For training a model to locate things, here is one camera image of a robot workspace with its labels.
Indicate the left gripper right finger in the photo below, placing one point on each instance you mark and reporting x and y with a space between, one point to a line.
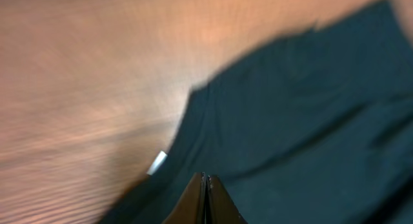
219 206

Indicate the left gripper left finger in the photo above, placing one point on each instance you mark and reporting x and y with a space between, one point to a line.
190 208

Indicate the black t-shirt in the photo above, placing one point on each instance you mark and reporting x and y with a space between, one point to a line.
314 128

